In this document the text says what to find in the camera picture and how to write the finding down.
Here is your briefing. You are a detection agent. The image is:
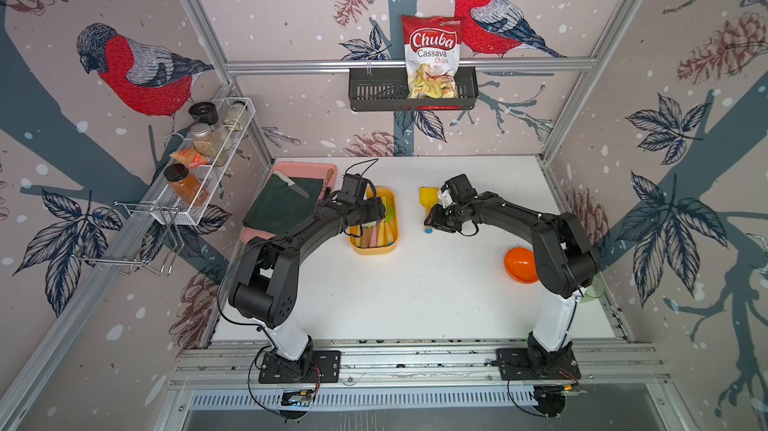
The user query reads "orange spice jar black lid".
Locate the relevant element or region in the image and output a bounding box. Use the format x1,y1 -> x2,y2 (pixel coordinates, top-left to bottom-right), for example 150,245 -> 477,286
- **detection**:
163,163 -> 209,207

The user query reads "white wire spice rack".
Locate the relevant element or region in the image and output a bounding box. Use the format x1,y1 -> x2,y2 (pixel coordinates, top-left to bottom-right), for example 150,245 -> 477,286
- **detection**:
117,97 -> 255,226

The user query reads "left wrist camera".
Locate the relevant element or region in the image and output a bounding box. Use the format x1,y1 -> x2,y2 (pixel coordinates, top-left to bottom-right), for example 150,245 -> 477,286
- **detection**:
336,174 -> 368,205

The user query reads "yellow plastic storage box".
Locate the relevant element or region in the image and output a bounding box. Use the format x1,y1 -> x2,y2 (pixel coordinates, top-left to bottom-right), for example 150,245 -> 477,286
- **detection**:
347,188 -> 399,256

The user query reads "clear glass jar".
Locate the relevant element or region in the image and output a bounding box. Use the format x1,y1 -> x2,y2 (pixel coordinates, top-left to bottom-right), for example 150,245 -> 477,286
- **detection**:
223,100 -> 248,132

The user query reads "white handled kitchen knife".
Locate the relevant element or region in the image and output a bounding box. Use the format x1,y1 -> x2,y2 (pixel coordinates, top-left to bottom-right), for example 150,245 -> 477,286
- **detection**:
273,170 -> 309,199

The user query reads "yellow square shovel blue tip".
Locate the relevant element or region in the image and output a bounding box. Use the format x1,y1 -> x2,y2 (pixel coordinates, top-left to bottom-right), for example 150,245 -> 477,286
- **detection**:
419,187 -> 440,219

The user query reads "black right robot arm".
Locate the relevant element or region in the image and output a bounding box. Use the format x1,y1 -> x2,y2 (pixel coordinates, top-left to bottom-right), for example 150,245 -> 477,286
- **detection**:
424,174 -> 601,357

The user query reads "dark green cloth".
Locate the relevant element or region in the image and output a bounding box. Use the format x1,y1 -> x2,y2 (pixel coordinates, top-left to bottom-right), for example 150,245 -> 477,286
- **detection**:
243,176 -> 324,235

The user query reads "orange plastic bowl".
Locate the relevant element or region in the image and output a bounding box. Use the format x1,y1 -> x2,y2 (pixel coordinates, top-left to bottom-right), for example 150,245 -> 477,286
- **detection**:
504,247 -> 539,284

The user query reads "iridescent rainbow butter knife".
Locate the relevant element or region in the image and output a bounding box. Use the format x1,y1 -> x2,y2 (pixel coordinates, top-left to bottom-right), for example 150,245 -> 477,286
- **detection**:
321,168 -> 335,200

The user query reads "pink plastic tray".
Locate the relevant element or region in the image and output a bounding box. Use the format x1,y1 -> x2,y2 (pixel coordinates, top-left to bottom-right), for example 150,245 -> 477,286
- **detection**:
240,161 -> 338,243

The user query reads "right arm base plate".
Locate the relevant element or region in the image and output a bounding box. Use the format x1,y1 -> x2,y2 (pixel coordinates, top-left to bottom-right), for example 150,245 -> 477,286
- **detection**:
490,343 -> 581,381

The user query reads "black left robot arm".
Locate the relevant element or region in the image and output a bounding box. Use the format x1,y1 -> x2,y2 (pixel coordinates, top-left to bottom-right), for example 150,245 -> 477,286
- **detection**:
227,197 -> 386,362

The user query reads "orange snack packet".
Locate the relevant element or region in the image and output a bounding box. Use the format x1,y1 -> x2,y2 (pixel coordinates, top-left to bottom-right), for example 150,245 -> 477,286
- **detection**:
170,147 -> 210,170

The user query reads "black wall basket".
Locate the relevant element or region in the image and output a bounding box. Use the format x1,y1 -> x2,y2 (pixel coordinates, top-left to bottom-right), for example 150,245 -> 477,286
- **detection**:
348,68 -> 479,112

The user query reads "green shovel yellow handle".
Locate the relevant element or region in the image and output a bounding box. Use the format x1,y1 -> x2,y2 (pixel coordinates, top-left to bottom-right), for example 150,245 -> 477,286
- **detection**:
382,198 -> 396,233

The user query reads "clear green cup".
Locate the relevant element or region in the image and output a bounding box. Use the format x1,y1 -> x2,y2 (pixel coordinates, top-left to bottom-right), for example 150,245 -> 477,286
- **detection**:
581,275 -> 606,304

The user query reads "chuba cassava chips bag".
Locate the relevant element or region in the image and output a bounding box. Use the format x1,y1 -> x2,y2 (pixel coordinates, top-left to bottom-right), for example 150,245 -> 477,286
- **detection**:
401,16 -> 463,99

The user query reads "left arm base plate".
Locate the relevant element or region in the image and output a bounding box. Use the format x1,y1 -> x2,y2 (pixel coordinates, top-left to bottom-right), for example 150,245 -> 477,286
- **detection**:
258,347 -> 341,384

